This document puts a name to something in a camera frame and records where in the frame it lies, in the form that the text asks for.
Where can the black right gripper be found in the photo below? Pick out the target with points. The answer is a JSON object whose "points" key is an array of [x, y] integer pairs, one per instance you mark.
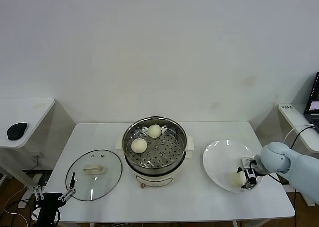
{"points": [[250, 174]]}

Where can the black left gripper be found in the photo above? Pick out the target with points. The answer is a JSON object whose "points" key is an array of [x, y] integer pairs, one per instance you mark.
{"points": [[49, 204]]}

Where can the white steamed baozi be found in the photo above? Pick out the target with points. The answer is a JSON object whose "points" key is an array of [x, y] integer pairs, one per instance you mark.
{"points": [[138, 146], [235, 179], [154, 131]]}

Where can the glass pot lid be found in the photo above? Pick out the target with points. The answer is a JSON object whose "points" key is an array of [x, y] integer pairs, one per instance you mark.
{"points": [[109, 162]]}

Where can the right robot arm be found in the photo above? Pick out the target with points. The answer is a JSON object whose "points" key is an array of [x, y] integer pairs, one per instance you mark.
{"points": [[294, 167]]}

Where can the steel steamer basket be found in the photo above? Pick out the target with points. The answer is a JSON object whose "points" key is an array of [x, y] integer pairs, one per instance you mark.
{"points": [[162, 152]]}

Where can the white round plate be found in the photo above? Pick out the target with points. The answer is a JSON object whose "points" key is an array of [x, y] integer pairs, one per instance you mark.
{"points": [[219, 157]]}

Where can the white floor power strip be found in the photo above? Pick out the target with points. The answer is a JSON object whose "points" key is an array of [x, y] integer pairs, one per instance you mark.
{"points": [[22, 204]]}

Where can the black computer mouse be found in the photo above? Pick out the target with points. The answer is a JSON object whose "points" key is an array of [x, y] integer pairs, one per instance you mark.
{"points": [[17, 131]]}

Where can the white side table with laptop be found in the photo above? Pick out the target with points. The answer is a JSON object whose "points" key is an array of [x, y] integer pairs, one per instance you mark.
{"points": [[291, 114]]}

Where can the small printed label sticker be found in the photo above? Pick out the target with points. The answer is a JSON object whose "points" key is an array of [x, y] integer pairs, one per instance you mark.
{"points": [[286, 107]]}

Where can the white side table with mouse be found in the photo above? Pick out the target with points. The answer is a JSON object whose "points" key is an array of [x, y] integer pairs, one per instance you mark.
{"points": [[25, 109]]}

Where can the white electric cooker base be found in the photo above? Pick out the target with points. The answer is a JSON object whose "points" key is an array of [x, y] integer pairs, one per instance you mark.
{"points": [[154, 179]]}

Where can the black laptop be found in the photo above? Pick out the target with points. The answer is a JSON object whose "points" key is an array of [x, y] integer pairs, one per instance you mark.
{"points": [[314, 97]]}

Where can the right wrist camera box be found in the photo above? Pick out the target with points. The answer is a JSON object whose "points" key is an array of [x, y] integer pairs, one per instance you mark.
{"points": [[247, 162]]}

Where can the white wall socket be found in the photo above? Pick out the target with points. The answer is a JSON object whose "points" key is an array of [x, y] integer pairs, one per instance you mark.
{"points": [[37, 154]]}

